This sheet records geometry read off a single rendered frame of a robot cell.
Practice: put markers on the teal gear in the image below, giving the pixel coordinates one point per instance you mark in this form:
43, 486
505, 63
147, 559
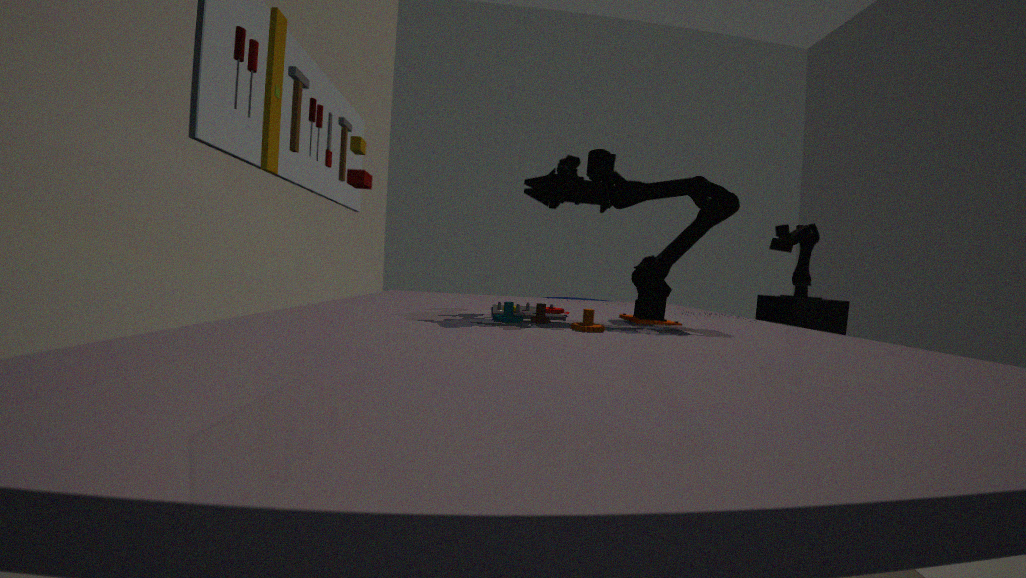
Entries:
508, 314

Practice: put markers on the orange gear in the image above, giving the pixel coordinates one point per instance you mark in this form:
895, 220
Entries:
588, 324

